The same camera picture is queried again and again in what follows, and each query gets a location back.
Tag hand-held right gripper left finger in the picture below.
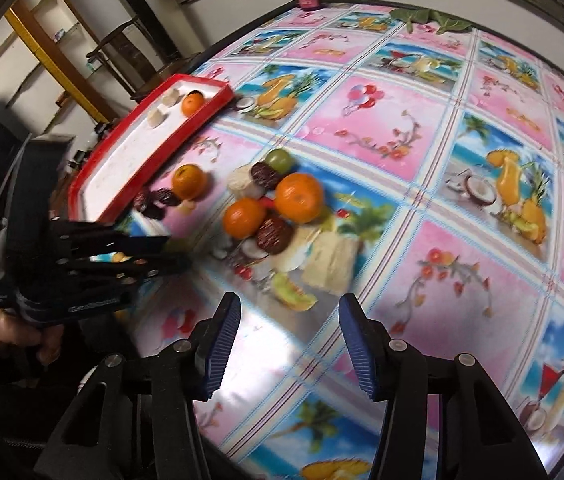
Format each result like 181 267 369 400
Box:
34 292 243 480

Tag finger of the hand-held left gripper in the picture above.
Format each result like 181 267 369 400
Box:
57 256 193 288
49 217 171 262

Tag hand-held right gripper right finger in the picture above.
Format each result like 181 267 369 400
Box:
338 294 550 480

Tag dark red date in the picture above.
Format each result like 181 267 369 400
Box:
134 189 165 221
154 187 183 207

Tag large beige cake block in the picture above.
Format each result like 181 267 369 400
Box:
302 232 363 293

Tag red rimmed white tray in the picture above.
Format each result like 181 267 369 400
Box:
68 74 235 226

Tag red brown date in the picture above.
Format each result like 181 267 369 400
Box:
255 216 295 253

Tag brown round cake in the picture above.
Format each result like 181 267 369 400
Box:
227 164 265 201

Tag dark plum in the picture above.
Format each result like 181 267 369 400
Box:
251 162 283 191

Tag large orange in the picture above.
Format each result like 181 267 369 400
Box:
274 172 325 224

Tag person's left hand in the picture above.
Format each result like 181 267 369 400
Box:
0 305 65 367

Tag printed pink blue tablecloth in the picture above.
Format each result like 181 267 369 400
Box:
112 2 564 480

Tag dark wooden chair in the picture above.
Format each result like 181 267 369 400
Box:
86 15 163 101

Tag yellow wooden shelf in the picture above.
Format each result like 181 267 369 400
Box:
4 0 118 123

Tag tall standing air conditioner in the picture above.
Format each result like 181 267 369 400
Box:
94 0 180 58

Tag green artificial leaves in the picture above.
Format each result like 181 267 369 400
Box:
389 7 472 36

